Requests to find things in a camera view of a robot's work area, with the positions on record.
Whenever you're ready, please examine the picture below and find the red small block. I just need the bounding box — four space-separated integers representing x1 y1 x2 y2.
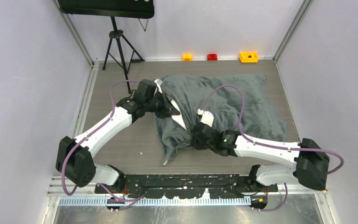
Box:
207 54 218 61

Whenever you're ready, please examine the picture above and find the aluminium front rail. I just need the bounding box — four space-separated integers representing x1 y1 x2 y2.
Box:
47 173 330 207

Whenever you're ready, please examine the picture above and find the black tripod stand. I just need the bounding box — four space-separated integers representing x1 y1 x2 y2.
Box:
102 17 145 80

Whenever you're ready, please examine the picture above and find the yellow small bin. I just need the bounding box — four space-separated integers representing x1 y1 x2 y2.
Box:
239 52 259 63

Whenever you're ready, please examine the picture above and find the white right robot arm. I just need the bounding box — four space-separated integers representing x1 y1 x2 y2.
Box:
191 122 330 192

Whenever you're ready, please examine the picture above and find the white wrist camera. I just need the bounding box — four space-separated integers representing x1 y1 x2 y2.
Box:
197 109 214 127
154 78 163 94

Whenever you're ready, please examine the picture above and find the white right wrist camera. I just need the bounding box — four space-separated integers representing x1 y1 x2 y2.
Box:
197 109 214 127

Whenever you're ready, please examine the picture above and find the aluminium left side rail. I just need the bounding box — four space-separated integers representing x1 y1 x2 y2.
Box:
69 61 101 138

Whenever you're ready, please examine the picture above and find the black panel on tripod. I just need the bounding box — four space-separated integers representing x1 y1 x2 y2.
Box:
58 0 155 19

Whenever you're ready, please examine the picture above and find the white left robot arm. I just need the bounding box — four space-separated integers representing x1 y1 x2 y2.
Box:
55 79 180 193

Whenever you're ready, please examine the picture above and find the grey plush pillowcase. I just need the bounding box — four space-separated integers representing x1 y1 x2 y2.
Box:
155 74 287 165

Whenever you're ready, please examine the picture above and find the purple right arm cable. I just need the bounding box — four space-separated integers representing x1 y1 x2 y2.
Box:
200 85 345 212

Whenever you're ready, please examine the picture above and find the orange small block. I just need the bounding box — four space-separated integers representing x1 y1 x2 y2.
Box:
182 53 193 61

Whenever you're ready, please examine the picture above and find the aluminium rail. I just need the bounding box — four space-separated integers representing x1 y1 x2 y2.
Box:
69 61 101 138
47 173 330 207

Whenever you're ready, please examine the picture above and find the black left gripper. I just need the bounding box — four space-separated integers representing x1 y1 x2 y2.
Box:
144 90 179 118

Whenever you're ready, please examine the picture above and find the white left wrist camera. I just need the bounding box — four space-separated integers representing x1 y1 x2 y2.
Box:
154 78 163 94

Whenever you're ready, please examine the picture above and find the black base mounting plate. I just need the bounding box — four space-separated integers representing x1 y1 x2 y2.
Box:
95 174 278 199

